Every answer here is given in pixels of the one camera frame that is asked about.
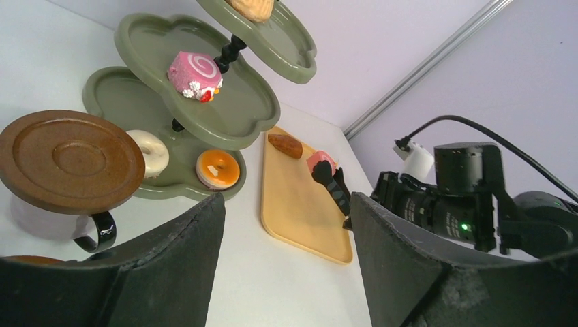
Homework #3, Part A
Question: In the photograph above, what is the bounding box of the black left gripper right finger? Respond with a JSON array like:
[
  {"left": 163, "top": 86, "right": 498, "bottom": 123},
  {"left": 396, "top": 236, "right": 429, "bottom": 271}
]
[{"left": 350, "top": 192, "right": 577, "bottom": 326}]

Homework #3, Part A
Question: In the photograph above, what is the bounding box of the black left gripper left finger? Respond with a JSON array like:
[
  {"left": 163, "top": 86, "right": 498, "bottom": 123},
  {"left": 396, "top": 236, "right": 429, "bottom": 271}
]
[{"left": 1, "top": 193, "right": 226, "bottom": 326}]

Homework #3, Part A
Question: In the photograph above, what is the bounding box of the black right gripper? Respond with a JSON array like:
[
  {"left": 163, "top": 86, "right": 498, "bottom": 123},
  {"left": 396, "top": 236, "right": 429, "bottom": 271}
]
[{"left": 370, "top": 172, "right": 483, "bottom": 246}]

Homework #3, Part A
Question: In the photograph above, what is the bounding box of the orange glazed donut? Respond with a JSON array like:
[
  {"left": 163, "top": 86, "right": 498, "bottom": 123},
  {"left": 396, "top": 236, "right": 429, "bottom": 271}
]
[{"left": 195, "top": 149, "right": 241, "bottom": 191}]

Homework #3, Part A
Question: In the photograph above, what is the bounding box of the white glazed donut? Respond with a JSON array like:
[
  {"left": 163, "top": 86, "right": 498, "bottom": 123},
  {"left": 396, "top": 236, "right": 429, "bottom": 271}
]
[{"left": 126, "top": 129, "right": 170, "bottom": 178}]

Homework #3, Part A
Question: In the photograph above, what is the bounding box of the yellow serving tray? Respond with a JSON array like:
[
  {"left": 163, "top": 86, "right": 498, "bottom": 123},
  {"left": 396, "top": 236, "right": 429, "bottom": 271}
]
[{"left": 260, "top": 126, "right": 353, "bottom": 265}]

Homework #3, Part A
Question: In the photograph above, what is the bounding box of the pink swirl cake slice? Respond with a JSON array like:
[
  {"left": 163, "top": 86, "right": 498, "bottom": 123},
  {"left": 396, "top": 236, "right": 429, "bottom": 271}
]
[{"left": 306, "top": 151, "right": 337, "bottom": 176}]

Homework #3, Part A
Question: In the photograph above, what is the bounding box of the brown croissant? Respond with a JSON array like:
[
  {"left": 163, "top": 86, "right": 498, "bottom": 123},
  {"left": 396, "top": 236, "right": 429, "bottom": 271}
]
[{"left": 267, "top": 134, "right": 303, "bottom": 159}]

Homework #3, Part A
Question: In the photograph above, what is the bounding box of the green three-tier dessert stand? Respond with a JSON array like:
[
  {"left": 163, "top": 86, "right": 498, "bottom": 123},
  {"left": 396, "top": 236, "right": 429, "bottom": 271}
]
[{"left": 82, "top": 1, "right": 317, "bottom": 200}]

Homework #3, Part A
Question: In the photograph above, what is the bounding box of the purple swirl cake slice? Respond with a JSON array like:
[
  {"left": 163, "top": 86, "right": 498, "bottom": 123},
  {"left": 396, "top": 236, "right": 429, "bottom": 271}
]
[{"left": 167, "top": 51, "right": 223, "bottom": 103}]

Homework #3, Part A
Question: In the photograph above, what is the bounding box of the beige round cookie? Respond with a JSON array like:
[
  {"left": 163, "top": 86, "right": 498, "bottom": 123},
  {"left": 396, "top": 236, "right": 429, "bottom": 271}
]
[{"left": 226, "top": 0, "right": 275, "bottom": 22}]

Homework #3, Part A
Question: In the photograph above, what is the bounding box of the brown saucer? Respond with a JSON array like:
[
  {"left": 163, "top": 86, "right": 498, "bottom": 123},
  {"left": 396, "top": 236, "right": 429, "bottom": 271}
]
[{"left": 2, "top": 255, "right": 63, "bottom": 265}]

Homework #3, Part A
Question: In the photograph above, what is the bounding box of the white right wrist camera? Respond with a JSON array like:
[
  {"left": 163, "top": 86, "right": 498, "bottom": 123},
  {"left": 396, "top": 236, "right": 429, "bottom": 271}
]
[{"left": 393, "top": 141, "right": 434, "bottom": 182}]

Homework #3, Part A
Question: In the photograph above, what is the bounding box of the black right camera cable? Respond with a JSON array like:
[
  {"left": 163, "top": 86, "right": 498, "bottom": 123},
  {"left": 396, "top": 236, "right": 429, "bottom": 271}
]
[{"left": 395, "top": 114, "right": 578, "bottom": 204}]

